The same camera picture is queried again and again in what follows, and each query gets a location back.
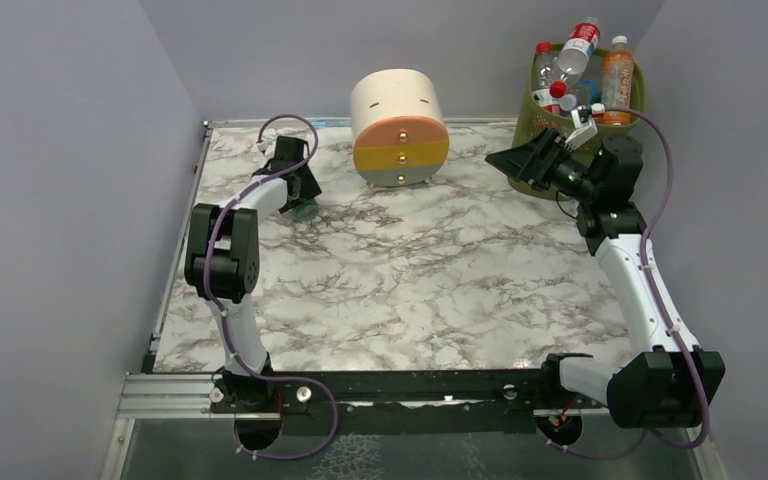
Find red label Nongfu bottle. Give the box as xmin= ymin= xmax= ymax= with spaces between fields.
xmin=531 ymin=42 xmax=554 ymax=110

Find small red label bottle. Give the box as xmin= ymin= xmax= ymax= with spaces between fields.
xmin=549 ymin=17 xmax=602 ymax=99

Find orange label bottle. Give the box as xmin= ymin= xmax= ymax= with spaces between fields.
xmin=600 ymin=36 xmax=635 ymax=126

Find green tea bottle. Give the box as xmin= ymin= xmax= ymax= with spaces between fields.
xmin=292 ymin=199 xmax=320 ymax=222

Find blue label clear bottle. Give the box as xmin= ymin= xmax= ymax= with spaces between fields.
xmin=558 ymin=80 xmax=600 ymax=112

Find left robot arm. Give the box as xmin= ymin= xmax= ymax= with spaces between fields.
xmin=184 ymin=136 xmax=321 ymax=404

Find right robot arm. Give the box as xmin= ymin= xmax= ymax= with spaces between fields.
xmin=485 ymin=129 xmax=725 ymax=429

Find green plastic waste bin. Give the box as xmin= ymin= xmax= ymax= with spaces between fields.
xmin=508 ymin=43 xmax=647 ymax=200

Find cream round drawer cabinet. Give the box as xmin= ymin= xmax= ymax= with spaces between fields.
xmin=349 ymin=68 xmax=450 ymax=187

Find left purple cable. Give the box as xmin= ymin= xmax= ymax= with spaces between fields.
xmin=201 ymin=113 xmax=342 ymax=462

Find purple cable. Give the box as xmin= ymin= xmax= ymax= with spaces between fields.
xmin=533 ymin=105 xmax=711 ymax=461
xmin=201 ymin=113 xmax=342 ymax=462

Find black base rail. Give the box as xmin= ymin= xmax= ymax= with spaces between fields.
xmin=117 ymin=368 xmax=705 ymax=439

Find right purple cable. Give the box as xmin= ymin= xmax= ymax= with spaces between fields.
xmin=533 ymin=105 xmax=711 ymax=461

